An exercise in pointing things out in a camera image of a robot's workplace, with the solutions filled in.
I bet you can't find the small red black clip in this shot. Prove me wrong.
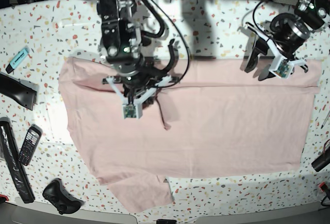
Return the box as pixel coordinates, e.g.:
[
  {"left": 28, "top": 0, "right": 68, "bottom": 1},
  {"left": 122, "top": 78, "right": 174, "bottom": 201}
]
[{"left": 319, "top": 182, "right": 329, "bottom": 192}]

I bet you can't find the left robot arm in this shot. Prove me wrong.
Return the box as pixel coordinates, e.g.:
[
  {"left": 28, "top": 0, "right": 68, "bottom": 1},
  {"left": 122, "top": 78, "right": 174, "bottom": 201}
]
[{"left": 244, "top": 0, "right": 329, "bottom": 81}]

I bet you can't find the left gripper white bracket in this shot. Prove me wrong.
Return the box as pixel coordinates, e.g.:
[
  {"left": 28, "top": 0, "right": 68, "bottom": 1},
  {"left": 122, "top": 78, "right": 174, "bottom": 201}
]
[{"left": 244, "top": 24, "right": 308, "bottom": 81}]

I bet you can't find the black game controller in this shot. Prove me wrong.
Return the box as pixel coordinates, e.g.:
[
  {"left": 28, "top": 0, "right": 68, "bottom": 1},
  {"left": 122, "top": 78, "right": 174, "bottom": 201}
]
[{"left": 42, "top": 179, "right": 83, "bottom": 215}]

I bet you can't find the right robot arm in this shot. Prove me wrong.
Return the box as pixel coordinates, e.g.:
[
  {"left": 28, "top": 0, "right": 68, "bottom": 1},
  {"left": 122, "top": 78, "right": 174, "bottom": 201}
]
[{"left": 97, "top": 0, "right": 178, "bottom": 119}]

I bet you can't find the pink T-shirt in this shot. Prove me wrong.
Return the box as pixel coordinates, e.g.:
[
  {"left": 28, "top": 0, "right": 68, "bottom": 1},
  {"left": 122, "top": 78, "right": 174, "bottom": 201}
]
[{"left": 59, "top": 58, "right": 322, "bottom": 213}]

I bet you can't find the black cylinder with wires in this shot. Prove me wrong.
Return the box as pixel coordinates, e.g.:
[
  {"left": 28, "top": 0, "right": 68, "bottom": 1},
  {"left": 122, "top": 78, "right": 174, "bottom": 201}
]
[{"left": 311, "top": 140, "right": 329, "bottom": 172}]

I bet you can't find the black remote control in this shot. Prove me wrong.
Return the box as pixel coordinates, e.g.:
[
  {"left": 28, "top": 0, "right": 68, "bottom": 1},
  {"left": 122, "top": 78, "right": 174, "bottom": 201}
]
[{"left": 19, "top": 124, "right": 42, "bottom": 166}]

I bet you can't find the teal highlighter marker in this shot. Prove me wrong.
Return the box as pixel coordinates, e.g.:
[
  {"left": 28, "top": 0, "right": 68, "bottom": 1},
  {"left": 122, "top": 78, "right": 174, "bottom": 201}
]
[{"left": 6, "top": 47, "right": 29, "bottom": 74}]

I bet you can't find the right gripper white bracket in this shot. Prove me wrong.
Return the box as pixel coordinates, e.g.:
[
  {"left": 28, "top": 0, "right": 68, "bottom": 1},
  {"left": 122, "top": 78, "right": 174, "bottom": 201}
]
[{"left": 102, "top": 75, "right": 180, "bottom": 119}]

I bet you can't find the black stapler tool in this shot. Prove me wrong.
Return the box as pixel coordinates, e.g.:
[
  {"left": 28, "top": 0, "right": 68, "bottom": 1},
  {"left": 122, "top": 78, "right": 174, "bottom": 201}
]
[{"left": 1, "top": 73, "right": 37, "bottom": 111}]

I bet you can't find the long black bar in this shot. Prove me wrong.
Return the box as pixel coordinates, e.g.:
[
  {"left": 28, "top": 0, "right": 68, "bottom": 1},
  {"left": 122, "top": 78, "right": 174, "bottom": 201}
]
[{"left": 1, "top": 117, "right": 35, "bottom": 204}]

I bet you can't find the grey pen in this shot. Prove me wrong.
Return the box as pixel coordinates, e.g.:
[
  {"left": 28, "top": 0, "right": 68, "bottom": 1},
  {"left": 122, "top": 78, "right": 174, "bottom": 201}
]
[{"left": 321, "top": 110, "right": 330, "bottom": 129}]

